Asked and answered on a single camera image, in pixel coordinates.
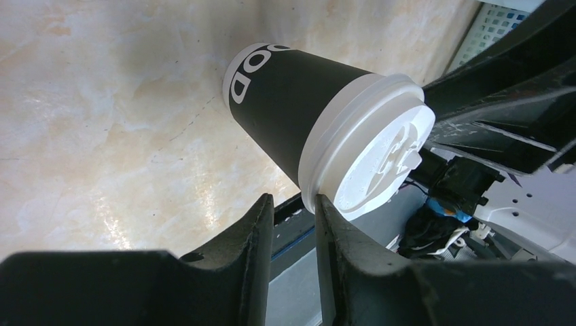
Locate white plastic cup lid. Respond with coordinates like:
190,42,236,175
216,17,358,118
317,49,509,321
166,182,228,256
298,73,435,221

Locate white plastic basket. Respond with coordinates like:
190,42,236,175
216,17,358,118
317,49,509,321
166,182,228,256
446,0,543,73

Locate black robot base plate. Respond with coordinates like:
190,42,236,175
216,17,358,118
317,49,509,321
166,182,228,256
270,194,315,280

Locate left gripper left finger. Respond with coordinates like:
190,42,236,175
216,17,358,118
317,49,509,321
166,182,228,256
1,194,274,325

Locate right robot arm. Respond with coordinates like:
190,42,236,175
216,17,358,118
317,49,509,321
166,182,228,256
410,1,575,263

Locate black paper coffee cup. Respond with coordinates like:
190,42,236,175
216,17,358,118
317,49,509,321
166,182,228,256
223,43,367,184

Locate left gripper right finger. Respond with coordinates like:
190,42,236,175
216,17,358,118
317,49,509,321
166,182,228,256
315,194,575,325

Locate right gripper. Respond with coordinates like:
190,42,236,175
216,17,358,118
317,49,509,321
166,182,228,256
406,1,575,225

